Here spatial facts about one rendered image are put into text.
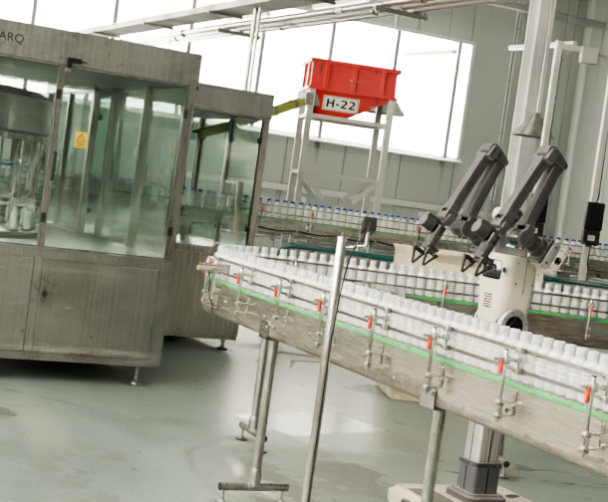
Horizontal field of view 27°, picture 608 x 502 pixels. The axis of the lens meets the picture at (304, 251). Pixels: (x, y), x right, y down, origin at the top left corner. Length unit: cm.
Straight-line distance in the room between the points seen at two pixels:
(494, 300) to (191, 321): 571
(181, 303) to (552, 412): 713
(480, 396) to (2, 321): 474
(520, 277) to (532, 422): 152
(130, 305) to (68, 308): 43
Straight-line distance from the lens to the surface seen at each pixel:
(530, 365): 421
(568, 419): 399
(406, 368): 480
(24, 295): 852
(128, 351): 878
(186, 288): 1089
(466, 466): 572
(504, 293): 553
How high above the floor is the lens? 155
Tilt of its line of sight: 3 degrees down
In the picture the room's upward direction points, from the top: 8 degrees clockwise
